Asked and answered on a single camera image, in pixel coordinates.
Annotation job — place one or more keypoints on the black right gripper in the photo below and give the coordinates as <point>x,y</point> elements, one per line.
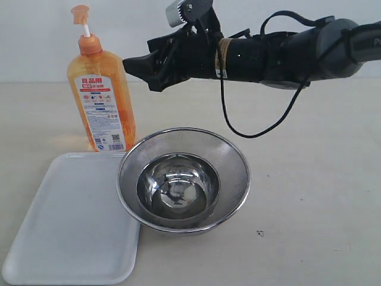
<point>190,53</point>

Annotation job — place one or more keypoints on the orange dish soap pump bottle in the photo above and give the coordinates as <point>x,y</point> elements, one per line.
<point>99,86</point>

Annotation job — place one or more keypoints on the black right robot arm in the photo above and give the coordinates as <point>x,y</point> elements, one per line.
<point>330,48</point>

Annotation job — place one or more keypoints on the steel mesh colander bowl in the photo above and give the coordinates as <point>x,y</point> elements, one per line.
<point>229,162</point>

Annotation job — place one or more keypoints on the small stainless steel bowl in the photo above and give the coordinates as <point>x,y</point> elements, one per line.
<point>178,188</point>

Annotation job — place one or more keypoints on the white plastic tray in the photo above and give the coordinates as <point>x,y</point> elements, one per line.
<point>76,231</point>

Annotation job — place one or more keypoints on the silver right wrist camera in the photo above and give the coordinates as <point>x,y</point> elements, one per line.
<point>178,12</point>

